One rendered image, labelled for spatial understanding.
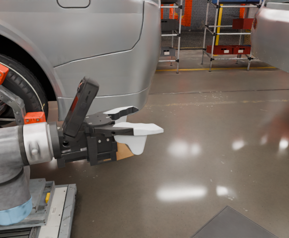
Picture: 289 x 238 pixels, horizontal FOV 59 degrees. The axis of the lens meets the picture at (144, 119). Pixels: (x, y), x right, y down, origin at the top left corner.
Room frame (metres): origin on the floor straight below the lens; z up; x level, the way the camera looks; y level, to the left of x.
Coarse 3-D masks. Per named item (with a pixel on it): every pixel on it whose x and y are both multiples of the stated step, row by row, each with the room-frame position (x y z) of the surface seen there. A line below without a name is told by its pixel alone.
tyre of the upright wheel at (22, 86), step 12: (0, 60) 1.37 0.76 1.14; (12, 60) 1.45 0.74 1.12; (12, 72) 1.31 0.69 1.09; (24, 72) 1.41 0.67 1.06; (12, 84) 1.27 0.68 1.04; (24, 84) 1.30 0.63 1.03; (36, 84) 1.43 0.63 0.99; (24, 96) 1.27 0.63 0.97; (36, 96) 1.34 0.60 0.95; (36, 108) 1.28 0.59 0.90; (48, 108) 1.49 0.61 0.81
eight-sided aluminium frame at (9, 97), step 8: (0, 88) 1.22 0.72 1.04; (0, 96) 1.19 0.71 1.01; (8, 96) 1.19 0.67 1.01; (16, 96) 1.23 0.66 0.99; (8, 104) 1.18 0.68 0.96; (16, 104) 1.19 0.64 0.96; (24, 104) 1.25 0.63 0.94; (16, 112) 1.19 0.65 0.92; (24, 112) 1.23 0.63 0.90; (16, 120) 1.19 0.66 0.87
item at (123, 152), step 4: (120, 144) 2.34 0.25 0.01; (124, 144) 2.34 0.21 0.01; (120, 148) 2.27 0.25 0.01; (124, 148) 2.27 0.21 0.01; (116, 152) 2.19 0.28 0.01; (120, 152) 2.19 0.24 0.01; (124, 152) 2.19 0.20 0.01; (128, 152) 2.19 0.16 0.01; (120, 156) 2.11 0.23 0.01; (124, 156) 2.11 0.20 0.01; (128, 156) 2.11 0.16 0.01; (104, 160) 2.04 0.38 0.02
